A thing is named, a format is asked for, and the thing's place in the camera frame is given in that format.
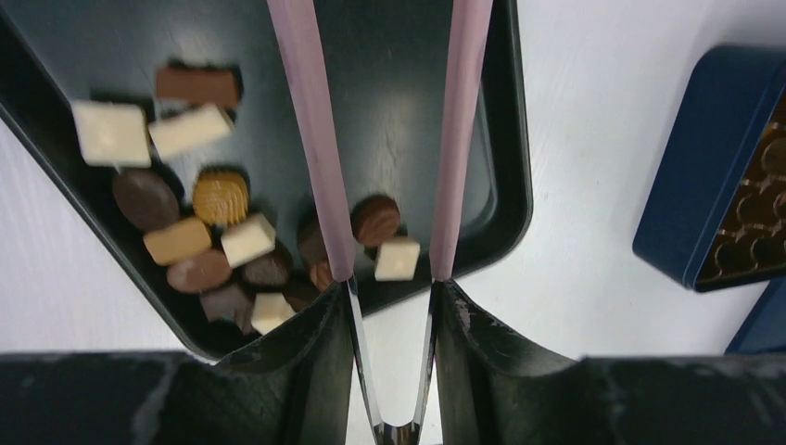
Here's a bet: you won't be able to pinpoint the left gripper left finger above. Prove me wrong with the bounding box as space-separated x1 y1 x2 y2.
1 284 353 444

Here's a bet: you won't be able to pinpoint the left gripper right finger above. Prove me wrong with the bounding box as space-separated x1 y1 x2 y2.
431 281 785 444

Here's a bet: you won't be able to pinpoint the pink silicone tongs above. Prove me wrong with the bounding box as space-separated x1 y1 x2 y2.
268 1 492 444

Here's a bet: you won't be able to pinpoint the blue chocolate box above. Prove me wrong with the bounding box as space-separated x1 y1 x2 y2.
632 44 785 292

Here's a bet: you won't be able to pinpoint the milk oval chocolate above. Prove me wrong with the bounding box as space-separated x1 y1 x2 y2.
166 249 233 294

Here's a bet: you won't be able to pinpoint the brown leaf chocolate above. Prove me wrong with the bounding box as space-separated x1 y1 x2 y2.
351 196 401 248

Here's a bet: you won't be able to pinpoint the caramel rectangular chocolate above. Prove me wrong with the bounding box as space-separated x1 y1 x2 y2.
143 217 212 266

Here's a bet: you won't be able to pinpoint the caramel leaf chocolate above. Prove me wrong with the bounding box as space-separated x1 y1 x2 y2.
192 170 250 225

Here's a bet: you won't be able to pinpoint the dark oval chocolate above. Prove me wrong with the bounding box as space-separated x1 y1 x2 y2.
111 169 180 233

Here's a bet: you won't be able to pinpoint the white square chocolate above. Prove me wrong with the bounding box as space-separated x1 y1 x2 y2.
148 104 235 160

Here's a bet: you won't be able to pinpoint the brown rectangular chocolate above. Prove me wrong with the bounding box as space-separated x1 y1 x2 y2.
155 66 241 108

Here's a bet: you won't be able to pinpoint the white cube chocolate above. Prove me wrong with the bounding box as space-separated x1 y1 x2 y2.
70 100 152 168

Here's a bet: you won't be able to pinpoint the black chocolate tray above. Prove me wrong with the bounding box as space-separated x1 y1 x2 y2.
1 1 532 360

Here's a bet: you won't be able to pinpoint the blue box lid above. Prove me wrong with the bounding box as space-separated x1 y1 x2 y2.
725 279 785 354

